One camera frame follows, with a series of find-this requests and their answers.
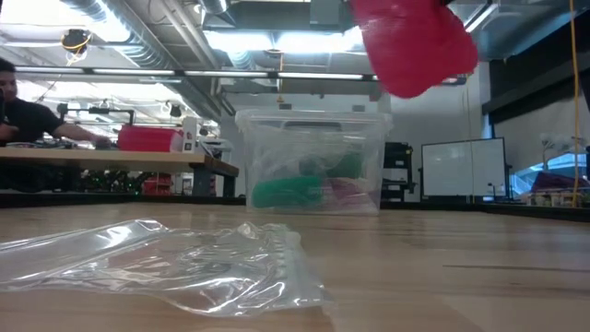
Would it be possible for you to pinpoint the yellow hanging cable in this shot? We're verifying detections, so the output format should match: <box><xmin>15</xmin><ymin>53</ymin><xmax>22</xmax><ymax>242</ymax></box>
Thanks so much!
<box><xmin>569</xmin><ymin>0</ymin><xmax>581</xmax><ymax>208</ymax></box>

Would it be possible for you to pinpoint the pink bandage roll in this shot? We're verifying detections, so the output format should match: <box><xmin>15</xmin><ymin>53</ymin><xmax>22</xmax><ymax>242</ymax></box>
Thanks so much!
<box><xmin>322</xmin><ymin>177</ymin><xmax>382</xmax><ymax>214</ymax></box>

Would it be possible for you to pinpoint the red box on workbench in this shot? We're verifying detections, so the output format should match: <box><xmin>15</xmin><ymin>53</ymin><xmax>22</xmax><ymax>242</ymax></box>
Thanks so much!
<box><xmin>117</xmin><ymin>124</ymin><xmax>185</xmax><ymax>154</ymax></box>

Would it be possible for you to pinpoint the wooden workbench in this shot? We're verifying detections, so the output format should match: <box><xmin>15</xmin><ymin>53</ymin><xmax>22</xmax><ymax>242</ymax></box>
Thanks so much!
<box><xmin>0</xmin><ymin>146</ymin><xmax>240</xmax><ymax>199</ymax></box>

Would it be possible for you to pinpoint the person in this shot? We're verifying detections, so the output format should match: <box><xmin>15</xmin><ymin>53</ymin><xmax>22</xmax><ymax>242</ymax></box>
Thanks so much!
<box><xmin>0</xmin><ymin>57</ymin><xmax>114</xmax><ymax>149</ymax></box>

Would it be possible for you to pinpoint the red elastic bandage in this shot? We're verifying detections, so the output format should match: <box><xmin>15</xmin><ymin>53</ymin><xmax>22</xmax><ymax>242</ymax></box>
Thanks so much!
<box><xmin>349</xmin><ymin>0</ymin><xmax>479</xmax><ymax>100</ymax></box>

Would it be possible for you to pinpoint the black shelf cart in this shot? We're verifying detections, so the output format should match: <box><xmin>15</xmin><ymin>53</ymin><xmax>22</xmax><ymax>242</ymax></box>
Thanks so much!
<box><xmin>382</xmin><ymin>141</ymin><xmax>418</xmax><ymax>203</ymax></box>

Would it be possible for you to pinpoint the clear plastic storage bin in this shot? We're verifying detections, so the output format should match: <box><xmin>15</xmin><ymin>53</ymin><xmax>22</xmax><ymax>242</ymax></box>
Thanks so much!
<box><xmin>234</xmin><ymin>109</ymin><xmax>393</xmax><ymax>217</ymax></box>

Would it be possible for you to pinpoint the black camera stand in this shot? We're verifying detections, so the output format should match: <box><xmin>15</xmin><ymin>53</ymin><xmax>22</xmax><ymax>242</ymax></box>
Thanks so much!
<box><xmin>57</xmin><ymin>101</ymin><xmax>136</xmax><ymax>139</ymax></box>

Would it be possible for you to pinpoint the clear plastic zip bag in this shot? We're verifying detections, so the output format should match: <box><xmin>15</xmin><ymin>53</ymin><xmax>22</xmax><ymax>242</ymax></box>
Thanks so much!
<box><xmin>0</xmin><ymin>219</ymin><xmax>331</xmax><ymax>318</ymax></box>

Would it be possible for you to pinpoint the long ceiling light strip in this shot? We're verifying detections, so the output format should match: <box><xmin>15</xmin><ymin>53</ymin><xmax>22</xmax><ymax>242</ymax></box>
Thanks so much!
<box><xmin>13</xmin><ymin>66</ymin><xmax>384</xmax><ymax>83</ymax></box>

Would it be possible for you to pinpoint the white whiteboard on stand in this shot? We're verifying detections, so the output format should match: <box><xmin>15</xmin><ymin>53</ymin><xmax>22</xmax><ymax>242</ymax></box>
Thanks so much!
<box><xmin>419</xmin><ymin>136</ymin><xmax>509</xmax><ymax>199</ymax></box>

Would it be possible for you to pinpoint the red storage drawer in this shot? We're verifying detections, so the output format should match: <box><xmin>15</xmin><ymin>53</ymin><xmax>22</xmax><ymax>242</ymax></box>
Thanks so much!
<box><xmin>142</xmin><ymin>172</ymin><xmax>174</xmax><ymax>197</ymax></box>

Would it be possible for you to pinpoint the yellow ceiling cable reel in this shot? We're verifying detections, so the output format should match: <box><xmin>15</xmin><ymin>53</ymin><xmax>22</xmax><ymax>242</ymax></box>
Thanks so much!
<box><xmin>61</xmin><ymin>28</ymin><xmax>92</xmax><ymax>53</ymax></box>

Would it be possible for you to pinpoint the white printed carton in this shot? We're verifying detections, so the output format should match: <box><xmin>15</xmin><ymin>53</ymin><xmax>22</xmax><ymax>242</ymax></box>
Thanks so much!
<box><xmin>182</xmin><ymin>116</ymin><xmax>212</xmax><ymax>154</ymax></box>

